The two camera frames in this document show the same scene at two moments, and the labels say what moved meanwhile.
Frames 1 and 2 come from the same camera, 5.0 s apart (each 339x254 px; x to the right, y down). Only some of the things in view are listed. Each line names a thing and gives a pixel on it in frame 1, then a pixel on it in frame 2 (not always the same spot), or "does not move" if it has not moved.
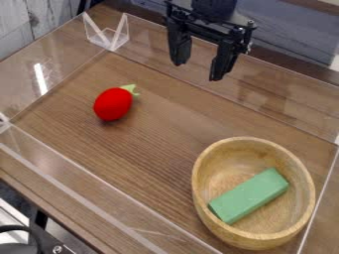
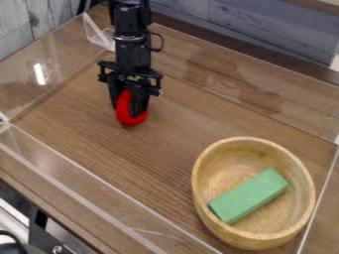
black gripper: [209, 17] → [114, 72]
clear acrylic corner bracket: [108, 39] does not move
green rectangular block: [249, 195] does not move
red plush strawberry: [113, 102] → [124, 109]
